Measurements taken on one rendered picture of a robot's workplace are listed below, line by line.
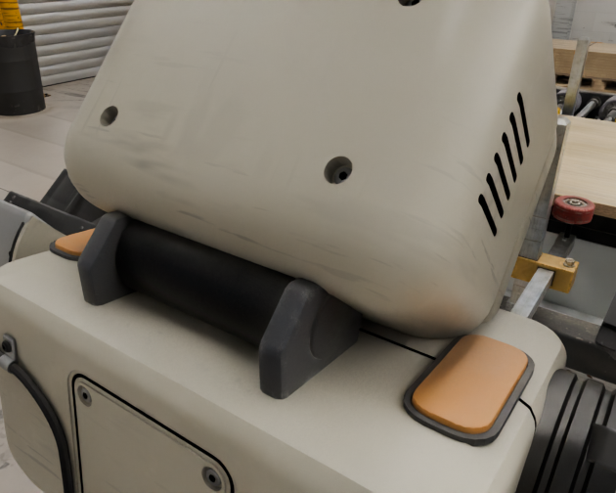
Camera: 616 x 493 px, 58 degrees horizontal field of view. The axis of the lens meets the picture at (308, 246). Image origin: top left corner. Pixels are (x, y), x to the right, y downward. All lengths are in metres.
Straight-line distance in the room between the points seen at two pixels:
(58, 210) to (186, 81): 0.21
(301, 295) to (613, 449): 0.14
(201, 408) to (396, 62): 0.15
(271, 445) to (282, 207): 0.08
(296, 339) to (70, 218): 0.26
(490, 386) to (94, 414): 0.18
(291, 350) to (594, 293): 1.29
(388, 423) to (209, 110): 0.14
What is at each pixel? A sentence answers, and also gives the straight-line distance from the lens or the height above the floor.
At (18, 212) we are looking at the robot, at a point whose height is 1.23.
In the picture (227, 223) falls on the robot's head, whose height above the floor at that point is 1.29.
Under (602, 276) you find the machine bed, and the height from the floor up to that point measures 0.73.
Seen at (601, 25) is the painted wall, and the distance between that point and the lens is 8.35.
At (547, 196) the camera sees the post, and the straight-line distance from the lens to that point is 1.15.
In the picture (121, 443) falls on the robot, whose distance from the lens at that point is 0.28.
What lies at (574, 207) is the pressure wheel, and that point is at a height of 0.91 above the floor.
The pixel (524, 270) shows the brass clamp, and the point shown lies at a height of 0.81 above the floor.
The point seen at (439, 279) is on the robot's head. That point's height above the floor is 1.29.
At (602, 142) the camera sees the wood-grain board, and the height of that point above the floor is 0.90.
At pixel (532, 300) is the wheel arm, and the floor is 0.82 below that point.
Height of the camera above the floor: 1.39
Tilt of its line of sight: 28 degrees down
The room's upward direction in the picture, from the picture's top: straight up
